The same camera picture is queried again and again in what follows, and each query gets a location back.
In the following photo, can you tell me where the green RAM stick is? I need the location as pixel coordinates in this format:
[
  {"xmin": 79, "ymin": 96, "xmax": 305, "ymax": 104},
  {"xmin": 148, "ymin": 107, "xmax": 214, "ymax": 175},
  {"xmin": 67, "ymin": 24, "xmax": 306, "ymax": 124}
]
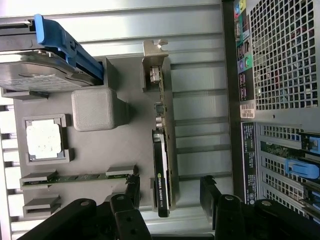
[{"xmin": 21, "ymin": 172, "xmax": 135, "ymax": 188}]

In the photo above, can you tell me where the black regulatory label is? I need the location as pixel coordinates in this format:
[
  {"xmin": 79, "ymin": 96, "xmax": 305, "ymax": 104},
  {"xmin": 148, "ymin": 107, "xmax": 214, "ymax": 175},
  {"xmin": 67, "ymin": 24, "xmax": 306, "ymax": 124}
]
[{"xmin": 240, "ymin": 121, "xmax": 258, "ymax": 205}]

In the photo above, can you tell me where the grey parts rack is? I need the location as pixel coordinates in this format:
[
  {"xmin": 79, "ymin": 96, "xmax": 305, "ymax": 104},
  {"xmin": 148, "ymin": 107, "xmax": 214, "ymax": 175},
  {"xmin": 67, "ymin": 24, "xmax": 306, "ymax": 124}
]
[{"xmin": 0, "ymin": 56, "xmax": 181, "ymax": 224}]

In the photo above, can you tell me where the blue card retainer clip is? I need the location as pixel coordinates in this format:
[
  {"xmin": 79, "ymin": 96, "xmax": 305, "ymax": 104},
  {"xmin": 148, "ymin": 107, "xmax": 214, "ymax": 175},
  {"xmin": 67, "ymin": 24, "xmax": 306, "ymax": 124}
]
[
  {"xmin": 284, "ymin": 159, "xmax": 320, "ymax": 179},
  {"xmin": 298, "ymin": 131, "xmax": 320, "ymax": 151}
]

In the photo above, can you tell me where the silver CPU chip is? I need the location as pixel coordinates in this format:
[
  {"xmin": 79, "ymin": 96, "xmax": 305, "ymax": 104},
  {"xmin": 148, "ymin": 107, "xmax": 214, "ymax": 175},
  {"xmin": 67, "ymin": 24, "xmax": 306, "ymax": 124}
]
[{"xmin": 25, "ymin": 120, "xmax": 64, "ymax": 161}]

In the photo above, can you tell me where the open PC case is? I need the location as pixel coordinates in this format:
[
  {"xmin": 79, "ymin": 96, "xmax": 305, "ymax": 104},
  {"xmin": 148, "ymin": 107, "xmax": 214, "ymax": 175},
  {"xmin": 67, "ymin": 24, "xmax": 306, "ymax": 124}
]
[{"xmin": 221, "ymin": 0, "xmax": 320, "ymax": 221}]

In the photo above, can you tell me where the white barcode label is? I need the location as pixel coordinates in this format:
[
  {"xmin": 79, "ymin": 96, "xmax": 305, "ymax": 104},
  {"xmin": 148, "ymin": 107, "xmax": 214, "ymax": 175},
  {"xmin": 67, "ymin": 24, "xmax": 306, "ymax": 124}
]
[{"xmin": 239, "ymin": 103, "xmax": 256, "ymax": 119}]

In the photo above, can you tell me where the hard disk with blue caddy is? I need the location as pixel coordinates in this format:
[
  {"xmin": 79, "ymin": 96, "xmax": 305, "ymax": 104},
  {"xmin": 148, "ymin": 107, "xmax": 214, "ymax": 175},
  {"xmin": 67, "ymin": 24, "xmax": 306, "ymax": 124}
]
[{"xmin": 0, "ymin": 13, "xmax": 105, "ymax": 91}]

